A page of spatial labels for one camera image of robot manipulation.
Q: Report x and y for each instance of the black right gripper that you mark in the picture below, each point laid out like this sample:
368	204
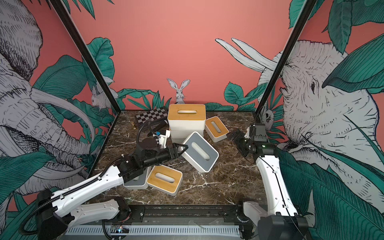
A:
238	141

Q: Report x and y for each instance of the black corner frame post left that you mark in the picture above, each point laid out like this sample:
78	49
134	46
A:
68	23

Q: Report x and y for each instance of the small bamboo lid tissue box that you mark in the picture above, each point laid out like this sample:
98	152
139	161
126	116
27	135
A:
216	129

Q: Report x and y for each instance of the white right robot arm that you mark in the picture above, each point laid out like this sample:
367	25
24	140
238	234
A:
281	220

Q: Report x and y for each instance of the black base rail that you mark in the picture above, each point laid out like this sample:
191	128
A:
229	213

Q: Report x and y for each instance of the yellow lid tissue box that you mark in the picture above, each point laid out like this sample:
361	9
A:
181	134

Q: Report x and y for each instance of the black corner frame post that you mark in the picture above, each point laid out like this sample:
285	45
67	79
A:
299	25
68	23

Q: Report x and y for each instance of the white vented strip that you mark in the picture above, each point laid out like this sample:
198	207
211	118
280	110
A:
153	230

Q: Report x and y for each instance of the large bamboo lid tissue box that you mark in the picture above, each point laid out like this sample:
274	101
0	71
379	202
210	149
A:
187	117

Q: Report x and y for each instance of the folding chess board box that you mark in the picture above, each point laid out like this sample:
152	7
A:
155	115

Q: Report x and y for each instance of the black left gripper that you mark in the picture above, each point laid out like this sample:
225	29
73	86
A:
174	149

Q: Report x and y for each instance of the white bottom tissue box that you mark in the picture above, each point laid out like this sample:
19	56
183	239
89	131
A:
177	141

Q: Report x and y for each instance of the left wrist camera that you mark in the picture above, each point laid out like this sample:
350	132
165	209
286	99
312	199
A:
161	139

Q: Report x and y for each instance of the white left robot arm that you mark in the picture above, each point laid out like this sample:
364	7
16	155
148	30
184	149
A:
59	211

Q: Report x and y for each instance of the black corner frame post right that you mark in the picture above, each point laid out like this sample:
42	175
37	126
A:
299	25

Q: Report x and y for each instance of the grey lid tissue box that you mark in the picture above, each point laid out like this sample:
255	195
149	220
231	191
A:
200	154
140	182

